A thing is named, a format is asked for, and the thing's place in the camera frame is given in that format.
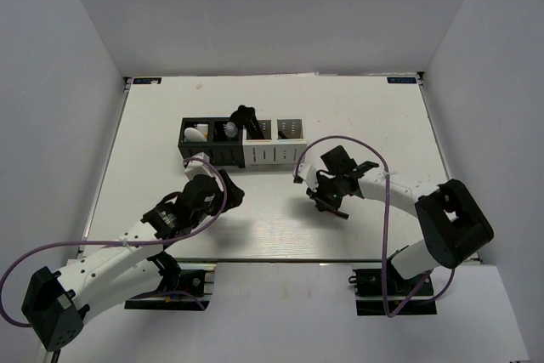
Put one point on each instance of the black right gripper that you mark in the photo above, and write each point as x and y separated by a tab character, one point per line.
318	196

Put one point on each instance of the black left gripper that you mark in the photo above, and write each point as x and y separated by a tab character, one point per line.
235	194

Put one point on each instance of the dark red lip gloss tube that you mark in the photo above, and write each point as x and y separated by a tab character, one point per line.
332	210

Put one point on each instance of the white and orange tube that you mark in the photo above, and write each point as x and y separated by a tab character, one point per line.
194	135

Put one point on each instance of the clear small bottle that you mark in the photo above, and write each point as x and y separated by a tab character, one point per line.
231	130

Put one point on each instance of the black fan makeup brush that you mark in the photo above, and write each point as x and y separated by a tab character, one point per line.
245	117

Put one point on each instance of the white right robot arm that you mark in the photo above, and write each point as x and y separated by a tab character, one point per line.
453	225

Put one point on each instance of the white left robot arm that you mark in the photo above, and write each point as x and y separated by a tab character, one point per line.
58	304

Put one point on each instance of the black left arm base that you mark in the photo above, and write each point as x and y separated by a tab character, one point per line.
192	292

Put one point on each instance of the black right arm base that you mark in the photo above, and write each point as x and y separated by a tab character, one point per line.
367	285

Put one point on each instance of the white slotted organizer box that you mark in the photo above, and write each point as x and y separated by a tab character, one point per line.
271	150

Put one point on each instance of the black organizer box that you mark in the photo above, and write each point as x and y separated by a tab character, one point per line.
222	152

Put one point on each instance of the orange bottle in organizer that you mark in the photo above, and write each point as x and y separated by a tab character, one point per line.
203	129

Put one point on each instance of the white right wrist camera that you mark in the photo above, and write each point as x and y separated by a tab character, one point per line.
306	173

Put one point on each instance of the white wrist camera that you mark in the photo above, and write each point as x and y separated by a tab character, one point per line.
306	173
197	165

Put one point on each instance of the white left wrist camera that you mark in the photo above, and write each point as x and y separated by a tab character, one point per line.
197	165

